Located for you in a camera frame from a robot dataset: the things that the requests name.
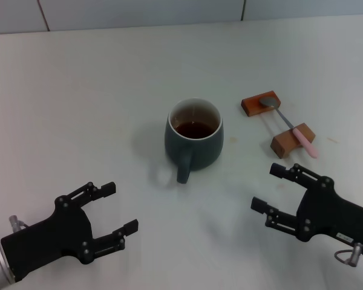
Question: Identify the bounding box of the left gripper cable connector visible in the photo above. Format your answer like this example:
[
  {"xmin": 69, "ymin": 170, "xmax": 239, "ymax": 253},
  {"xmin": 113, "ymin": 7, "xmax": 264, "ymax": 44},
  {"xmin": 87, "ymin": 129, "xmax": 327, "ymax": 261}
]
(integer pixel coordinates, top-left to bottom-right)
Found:
[{"xmin": 8, "ymin": 214, "xmax": 30, "ymax": 232}]

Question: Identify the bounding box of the right gripper cable connector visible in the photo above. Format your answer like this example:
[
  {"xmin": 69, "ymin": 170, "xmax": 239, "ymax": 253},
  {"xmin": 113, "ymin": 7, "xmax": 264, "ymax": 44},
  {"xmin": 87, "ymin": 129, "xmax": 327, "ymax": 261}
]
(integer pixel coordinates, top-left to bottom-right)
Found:
[{"xmin": 334, "ymin": 242, "xmax": 363, "ymax": 268}]

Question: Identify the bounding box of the dark brown tea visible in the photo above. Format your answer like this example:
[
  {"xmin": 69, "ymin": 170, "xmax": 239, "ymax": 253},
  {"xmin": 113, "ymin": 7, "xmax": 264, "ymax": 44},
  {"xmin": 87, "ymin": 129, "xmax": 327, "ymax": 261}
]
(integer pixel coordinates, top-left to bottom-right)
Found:
[{"xmin": 175, "ymin": 120, "xmax": 215, "ymax": 139}]

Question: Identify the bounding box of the flat wooden block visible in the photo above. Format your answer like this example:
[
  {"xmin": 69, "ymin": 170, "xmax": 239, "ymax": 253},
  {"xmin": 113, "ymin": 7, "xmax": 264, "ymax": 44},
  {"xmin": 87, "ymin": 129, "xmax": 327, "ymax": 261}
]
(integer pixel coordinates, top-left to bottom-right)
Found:
[{"xmin": 241, "ymin": 90, "xmax": 282, "ymax": 117}]

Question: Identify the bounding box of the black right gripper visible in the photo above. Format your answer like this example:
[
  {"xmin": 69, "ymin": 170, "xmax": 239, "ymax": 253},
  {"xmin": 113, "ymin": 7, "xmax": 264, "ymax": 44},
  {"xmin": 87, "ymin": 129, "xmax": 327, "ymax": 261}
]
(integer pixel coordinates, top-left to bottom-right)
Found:
[{"xmin": 250, "ymin": 163, "xmax": 363, "ymax": 262}]

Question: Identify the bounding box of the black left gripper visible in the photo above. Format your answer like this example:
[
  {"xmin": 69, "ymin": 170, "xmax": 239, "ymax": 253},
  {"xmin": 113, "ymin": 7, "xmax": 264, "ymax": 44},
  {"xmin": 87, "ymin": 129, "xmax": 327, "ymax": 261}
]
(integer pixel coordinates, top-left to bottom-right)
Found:
[{"xmin": 0, "ymin": 181, "xmax": 139, "ymax": 282}]

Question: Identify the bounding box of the tall wooden block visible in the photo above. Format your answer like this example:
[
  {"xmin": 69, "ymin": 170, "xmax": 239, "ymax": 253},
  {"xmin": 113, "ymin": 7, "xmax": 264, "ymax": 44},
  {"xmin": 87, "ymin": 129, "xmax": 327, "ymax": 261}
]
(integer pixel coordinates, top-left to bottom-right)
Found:
[{"xmin": 270, "ymin": 122, "xmax": 316, "ymax": 160}]

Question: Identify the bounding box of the grey ceramic mug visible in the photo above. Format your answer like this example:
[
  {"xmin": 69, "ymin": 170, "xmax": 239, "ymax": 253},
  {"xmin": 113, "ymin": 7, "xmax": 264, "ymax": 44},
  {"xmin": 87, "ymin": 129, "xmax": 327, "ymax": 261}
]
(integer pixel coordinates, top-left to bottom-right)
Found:
[{"xmin": 164, "ymin": 97, "xmax": 224, "ymax": 184}]

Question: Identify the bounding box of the gripper cable connector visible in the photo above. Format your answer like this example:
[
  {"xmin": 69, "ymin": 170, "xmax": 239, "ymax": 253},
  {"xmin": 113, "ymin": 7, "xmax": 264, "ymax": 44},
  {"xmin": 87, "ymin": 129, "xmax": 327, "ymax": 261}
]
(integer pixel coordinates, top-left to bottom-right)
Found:
[
  {"xmin": 8, "ymin": 214, "xmax": 30, "ymax": 232},
  {"xmin": 334, "ymin": 242, "xmax": 363, "ymax": 268}
]

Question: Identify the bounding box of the pink handled metal spoon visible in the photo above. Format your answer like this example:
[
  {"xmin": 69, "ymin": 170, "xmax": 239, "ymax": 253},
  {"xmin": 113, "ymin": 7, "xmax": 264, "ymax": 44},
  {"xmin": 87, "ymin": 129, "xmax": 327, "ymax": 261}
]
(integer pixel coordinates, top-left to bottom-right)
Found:
[{"xmin": 258, "ymin": 97, "xmax": 319, "ymax": 159}]

